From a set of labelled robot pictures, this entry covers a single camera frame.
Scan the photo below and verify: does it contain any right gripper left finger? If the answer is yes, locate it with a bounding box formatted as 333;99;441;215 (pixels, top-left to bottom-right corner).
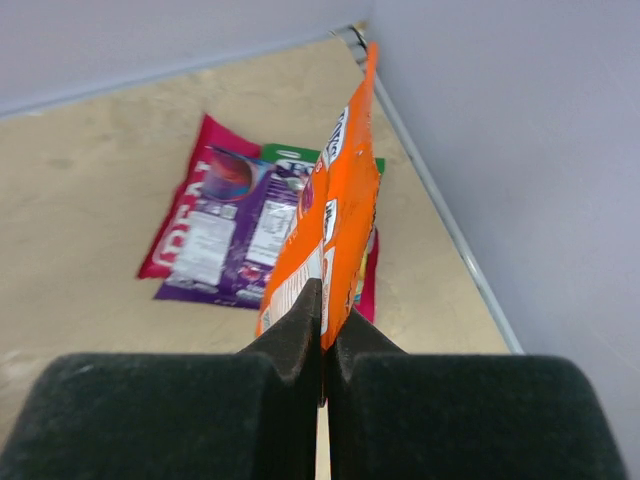
1;280;321;479

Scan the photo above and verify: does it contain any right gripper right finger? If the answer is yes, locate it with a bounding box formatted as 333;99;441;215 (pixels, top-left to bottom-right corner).
325;313;627;479

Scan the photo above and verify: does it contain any orange snack packet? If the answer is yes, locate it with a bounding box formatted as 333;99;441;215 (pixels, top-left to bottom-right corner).
256;43;380;349

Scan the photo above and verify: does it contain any purple white snack packet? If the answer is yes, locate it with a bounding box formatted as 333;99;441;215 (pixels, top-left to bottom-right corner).
155;147;306;309

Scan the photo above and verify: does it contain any green yellow candy packet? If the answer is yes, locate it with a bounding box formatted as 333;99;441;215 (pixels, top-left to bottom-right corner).
262;143;379;305

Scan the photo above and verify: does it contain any pink cookie snack packet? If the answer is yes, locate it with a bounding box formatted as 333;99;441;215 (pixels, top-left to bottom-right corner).
137;113;381;325

